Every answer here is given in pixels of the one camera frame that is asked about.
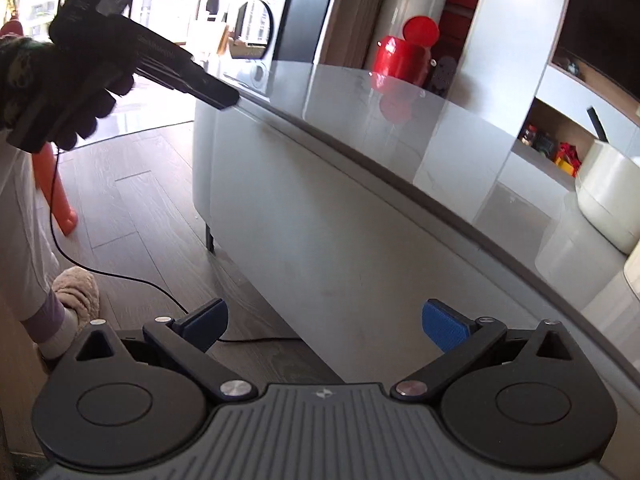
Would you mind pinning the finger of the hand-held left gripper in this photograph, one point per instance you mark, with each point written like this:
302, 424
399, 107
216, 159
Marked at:
190, 72

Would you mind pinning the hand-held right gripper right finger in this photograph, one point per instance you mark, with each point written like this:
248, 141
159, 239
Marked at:
444, 329

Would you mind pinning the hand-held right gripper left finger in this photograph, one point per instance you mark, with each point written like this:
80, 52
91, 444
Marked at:
206, 324

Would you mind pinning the person's left hand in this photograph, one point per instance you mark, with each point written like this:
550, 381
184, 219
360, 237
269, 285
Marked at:
30, 75

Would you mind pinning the white washing machine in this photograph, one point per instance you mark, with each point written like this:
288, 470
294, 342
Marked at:
260, 25

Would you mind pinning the beige fluffy slipper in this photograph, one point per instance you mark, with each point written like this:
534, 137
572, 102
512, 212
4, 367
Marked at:
79, 292

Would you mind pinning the grey round table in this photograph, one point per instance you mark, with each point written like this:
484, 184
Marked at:
320, 200

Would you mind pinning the orange plastic stand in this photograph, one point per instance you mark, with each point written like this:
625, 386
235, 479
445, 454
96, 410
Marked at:
56, 190

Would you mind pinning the person's white trouser leg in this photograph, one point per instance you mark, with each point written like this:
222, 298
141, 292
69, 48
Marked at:
22, 240

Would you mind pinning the black toy car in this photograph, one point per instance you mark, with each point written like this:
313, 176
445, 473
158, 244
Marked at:
546, 146

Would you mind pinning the red pot with lid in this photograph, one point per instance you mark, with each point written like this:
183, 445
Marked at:
400, 60

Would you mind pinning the white round container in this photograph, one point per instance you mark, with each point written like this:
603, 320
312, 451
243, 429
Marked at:
607, 195

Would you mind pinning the black perforated speaker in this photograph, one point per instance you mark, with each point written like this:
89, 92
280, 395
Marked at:
443, 75

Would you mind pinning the dark television screen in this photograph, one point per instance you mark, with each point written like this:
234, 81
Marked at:
600, 10

